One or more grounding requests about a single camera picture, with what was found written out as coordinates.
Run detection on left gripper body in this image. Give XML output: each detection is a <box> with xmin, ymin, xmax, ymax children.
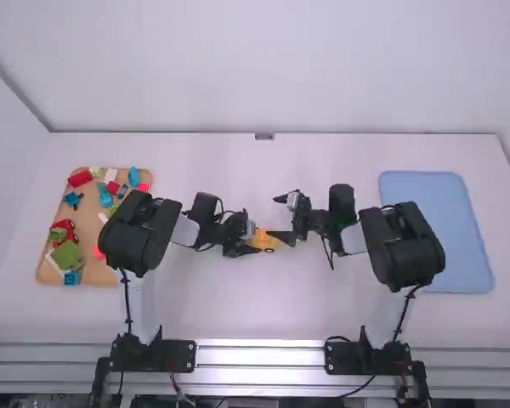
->
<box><xmin>222</xmin><ymin>209</ymin><xmax>252</xmax><ymax>256</ymax></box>

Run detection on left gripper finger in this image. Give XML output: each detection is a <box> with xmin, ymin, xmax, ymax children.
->
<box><xmin>223</xmin><ymin>245</ymin><xmax>268</xmax><ymax>259</ymax></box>

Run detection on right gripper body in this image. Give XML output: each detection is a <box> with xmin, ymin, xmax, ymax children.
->
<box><xmin>289</xmin><ymin>198</ymin><xmax>320</xmax><ymax>240</ymax></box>

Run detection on yellow toy car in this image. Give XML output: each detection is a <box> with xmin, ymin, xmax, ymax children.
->
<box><xmin>246</xmin><ymin>227</ymin><xmax>282</xmax><ymax>255</ymax></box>

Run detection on silver rails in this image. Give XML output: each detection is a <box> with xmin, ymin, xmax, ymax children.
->
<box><xmin>0</xmin><ymin>337</ymin><xmax>510</xmax><ymax>400</ymax></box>

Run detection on blue mat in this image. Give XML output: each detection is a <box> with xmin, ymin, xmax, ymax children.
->
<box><xmin>377</xmin><ymin>170</ymin><xmax>496</xmax><ymax>294</ymax></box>

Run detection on tan tray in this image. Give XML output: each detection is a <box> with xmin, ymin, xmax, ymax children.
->
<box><xmin>34</xmin><ymin>166</ymin><xmax>154</xmax><ymax>289</ymax></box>

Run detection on large green toy brick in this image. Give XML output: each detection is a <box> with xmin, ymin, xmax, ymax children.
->
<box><xmin>50</xmin><ymin>240</ymin><xmax>86</xmax><ymax>271</ymax></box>

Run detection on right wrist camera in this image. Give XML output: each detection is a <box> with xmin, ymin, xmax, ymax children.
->
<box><xmin>286</xmin><ymin>190</ymin><xmax>306</xmax><ymax>213</ymax></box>

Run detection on black cable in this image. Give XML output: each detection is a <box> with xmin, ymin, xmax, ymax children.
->
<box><xmin>118</xmin><ymin>269</ymin><xmax>136</xmax><ymax>337</ymax></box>
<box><xmin>392</xmin><ymin>285</ymin><xmax>418</xmax><ymax>342</ymax></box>
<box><xmin>320</xmin><ymin>236</ymin><xmax>336</xmax><ymax>272</ymax></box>
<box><xmin>339</xmin><ymin>372</ymin><xmax>378</xmax><ymax>400</ymax></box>

